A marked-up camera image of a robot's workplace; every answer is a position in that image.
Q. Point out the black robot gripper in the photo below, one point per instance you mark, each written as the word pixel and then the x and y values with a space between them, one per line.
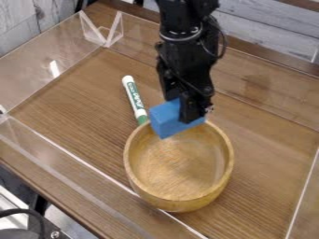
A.
pixel 186 56

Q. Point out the clear acrylic tray wall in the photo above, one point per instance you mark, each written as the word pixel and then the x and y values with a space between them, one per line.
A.
pixel 68 120

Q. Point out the blue foam block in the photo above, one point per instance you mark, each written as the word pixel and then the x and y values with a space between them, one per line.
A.
pixel 164 119

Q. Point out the brown wooden bowl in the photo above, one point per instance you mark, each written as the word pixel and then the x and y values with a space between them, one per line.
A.
pixel 178 173

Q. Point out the black metal table frame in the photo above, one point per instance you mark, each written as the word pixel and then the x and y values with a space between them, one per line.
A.
pixel 22 207

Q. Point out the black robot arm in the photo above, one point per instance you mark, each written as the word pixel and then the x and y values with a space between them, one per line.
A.
pixel 186 15

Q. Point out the green white marker pen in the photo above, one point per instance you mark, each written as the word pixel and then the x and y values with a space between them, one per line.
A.
pixel 134 100

